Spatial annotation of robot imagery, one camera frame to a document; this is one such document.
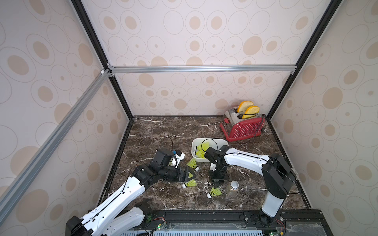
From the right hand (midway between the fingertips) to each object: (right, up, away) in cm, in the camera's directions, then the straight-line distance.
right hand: (212, 190), depth 80 cm
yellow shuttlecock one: (+1, -1, -1) cm, 1 cm away
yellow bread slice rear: (+23, +49, +17) cm, 57 cm away
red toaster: (+17, +34, +14) cm, 40 cm away
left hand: (-11, +10, -12) cm, 19 cm away
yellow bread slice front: (+26, +45, +12) cm, 53 cm away
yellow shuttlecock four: (-12, +3, +3) cm, 12 cm away
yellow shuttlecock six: (-11, +12, +9) cm, 19 cm away
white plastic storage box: (+1, +25, +1) cm, 26 cm away
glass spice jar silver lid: (+9, +3, -6) cm, 11 cm away
